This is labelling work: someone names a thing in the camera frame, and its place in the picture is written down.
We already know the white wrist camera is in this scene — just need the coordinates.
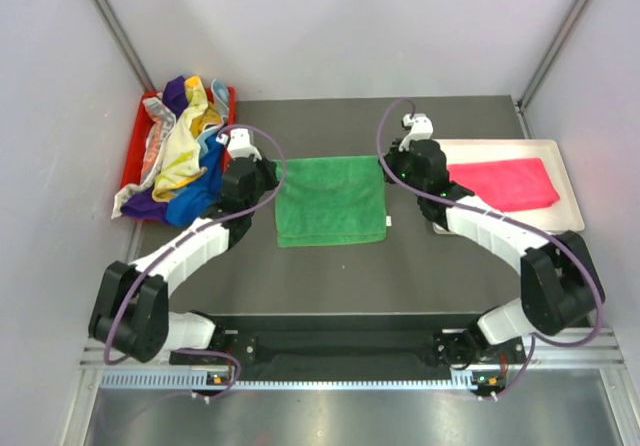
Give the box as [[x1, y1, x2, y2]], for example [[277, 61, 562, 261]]
[[399, 113, 434, 151], [216, 128, 262, 169]]

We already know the white plastic tray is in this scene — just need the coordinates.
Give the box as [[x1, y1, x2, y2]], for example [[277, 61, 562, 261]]
[[439, 139, 585, 233]]

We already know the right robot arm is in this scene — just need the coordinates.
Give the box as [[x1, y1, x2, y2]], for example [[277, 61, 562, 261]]
[[378, 139, 605, 362]]

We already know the purple towel front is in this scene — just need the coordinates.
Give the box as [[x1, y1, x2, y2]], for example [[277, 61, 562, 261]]
[[120, 188, 167, 223]]

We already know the purple towel back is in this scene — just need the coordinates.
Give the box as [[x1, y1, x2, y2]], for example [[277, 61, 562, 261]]
[[162, 76, 188, 117]]

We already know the blue towel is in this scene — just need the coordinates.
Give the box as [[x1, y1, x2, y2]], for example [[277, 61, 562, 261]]
[[164, 131, 226, 227]]

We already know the green towel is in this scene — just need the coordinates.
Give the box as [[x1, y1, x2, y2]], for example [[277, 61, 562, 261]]
[[275, 156, 388, 248]]

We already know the aluminium frame rail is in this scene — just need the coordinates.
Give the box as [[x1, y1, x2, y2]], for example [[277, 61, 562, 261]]
[[93, 330, 625, 401]]

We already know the pink towel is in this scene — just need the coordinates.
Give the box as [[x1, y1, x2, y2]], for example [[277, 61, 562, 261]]
[[448, 158, 560, 213]]

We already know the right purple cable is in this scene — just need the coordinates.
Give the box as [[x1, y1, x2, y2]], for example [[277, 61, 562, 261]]
[[375, 97, 606, 402]]

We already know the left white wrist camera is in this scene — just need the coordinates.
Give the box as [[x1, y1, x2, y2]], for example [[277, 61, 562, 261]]
[[216, 128, 262, 169]]

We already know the purple towel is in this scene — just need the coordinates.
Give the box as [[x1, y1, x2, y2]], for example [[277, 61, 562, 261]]
[[120, 188, 167, 223], [162, 76, 188, 117]]

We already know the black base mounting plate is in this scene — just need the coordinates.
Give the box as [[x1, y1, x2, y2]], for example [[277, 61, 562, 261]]
[[169, 313, 526, 382]]

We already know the red plastic bin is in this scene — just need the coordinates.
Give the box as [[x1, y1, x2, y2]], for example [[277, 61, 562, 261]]
[[111, 77, 234, 227]]

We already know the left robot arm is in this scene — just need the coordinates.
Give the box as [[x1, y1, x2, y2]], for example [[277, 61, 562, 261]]
[[88, 157, 279, 363]]

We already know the yellow patterned towel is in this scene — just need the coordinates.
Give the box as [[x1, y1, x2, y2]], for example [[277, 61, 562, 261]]
[[152, 76, 225, 203]]

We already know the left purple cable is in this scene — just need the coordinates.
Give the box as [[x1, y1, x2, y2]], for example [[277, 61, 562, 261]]
[[103, 124, 288, 402]]

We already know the white patterned towel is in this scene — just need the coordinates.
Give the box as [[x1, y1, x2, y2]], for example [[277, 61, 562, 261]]
[[111, 93, 176, 219]]

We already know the purple cable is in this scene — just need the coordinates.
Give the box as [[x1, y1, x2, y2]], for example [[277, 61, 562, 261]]
[[375, 97, 606, 402], [103, 124, 288, 402]]

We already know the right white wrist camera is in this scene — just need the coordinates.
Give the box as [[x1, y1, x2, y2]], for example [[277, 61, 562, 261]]
[[399, 113, 434, 151]]

